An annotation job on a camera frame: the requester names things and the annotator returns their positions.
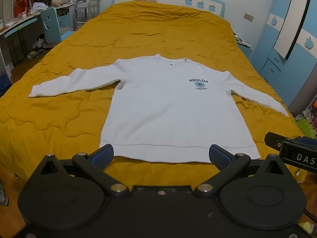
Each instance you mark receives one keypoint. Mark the blue chair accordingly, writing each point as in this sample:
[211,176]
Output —
[52,27]

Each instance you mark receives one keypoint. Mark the dark blue cloth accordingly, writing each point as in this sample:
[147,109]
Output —
[4,85]

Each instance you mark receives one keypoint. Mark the white desk with blue edge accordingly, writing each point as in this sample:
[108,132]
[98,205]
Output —
[22,23]

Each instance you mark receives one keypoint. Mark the white printed sweatshirt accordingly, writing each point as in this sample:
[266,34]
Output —
[158,109]

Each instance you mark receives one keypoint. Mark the red bag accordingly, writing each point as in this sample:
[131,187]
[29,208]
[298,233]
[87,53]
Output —
[22,6]

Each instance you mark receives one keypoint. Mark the green toy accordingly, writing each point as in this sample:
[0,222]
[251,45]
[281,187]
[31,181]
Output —
[306,128]

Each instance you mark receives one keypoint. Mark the cream round plush toy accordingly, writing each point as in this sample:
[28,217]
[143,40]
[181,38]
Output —
[56,0]

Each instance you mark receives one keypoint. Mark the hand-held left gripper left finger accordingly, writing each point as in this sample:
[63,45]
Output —
[102,156]

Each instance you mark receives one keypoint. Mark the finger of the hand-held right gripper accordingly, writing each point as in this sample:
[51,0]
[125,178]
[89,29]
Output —
[271,140]

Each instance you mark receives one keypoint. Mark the blue wardrobe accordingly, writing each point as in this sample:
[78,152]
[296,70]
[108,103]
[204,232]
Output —
[270,59]

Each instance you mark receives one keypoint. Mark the pair of sneakers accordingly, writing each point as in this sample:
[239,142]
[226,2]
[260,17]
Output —
[40,42]

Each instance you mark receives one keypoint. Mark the yellow quilted bedspread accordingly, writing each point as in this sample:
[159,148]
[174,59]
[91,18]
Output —
[148,34]

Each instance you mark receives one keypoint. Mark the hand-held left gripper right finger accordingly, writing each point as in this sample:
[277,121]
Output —
[220,156]

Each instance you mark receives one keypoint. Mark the white plastic bag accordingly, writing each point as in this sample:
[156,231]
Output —
[39,7]

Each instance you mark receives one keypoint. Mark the white leaning board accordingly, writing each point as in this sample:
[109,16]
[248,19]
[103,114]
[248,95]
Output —
[292,22]

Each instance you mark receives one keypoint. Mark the wall switch plate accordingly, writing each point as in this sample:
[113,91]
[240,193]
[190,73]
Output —
[248,17]

